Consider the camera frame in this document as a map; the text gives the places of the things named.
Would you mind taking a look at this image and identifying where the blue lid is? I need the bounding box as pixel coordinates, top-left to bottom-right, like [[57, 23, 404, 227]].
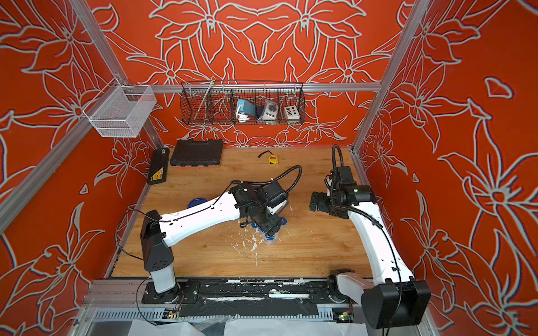
[[251, 216, 287, 236], [187, 197, 207, 209]]

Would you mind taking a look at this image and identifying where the clear plastic container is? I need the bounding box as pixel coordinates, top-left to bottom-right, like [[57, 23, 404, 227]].
[[263, 235, 277, 245]]

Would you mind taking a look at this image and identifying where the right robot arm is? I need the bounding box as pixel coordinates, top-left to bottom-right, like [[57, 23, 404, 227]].
[[310, 186, 431, 331]]

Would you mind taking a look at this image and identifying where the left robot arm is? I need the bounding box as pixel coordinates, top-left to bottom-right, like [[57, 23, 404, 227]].
[[140, 186, 289, 295]]

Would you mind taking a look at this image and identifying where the yellow tape measure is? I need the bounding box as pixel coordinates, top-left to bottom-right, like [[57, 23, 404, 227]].
[[258, 150, 279, 165]]

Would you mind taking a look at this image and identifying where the white button box in basket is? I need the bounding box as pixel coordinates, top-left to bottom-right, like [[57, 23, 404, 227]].
[[283, 105, 301, 124]]

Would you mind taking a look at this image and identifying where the grey device in basket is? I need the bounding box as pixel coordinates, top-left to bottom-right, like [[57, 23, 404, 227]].
[[256, 100, 279, 123]]

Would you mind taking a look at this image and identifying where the black tool case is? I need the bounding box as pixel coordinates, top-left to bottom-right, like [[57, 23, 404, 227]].
[[170, 139, 224, 167]]

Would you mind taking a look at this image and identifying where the blue white item in basket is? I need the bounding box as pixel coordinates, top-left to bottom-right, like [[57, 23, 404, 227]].
[[235, 99, 256, 123]]

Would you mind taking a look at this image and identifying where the black box yellow label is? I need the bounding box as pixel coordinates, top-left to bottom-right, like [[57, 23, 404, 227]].
[[147, 147, 170, 186]]

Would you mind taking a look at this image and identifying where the aluminium crossbar back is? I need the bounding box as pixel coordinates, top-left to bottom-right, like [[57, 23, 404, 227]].
[[149, 82, 381, 94]]

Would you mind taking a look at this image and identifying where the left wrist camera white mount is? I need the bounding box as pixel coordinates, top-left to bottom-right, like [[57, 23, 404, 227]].
[[256, 181, 288, 214]]

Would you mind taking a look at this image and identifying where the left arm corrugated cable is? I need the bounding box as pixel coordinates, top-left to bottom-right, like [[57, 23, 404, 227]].
[[230, 164, 303, 195]]

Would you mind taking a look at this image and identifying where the black wire wall basket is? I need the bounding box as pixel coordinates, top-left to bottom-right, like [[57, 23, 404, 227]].
[[179, 81, 306, 126]]

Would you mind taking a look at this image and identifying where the aluminium frame post left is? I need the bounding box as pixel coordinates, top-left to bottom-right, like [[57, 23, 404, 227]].
[[70, 1, 165, 148]]

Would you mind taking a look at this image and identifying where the aluminium frame post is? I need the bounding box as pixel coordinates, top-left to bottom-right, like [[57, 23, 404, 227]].
[[70, 1, 165, 148], [351, 0, 431, 155]]

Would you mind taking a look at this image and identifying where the white wire basket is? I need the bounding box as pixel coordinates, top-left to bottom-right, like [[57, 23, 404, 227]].
[[83, 86, 156, 138]]

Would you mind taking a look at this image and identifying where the aluminium frame post right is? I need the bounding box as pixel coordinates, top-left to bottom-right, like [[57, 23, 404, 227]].
[[351, 0, 431, 155]]

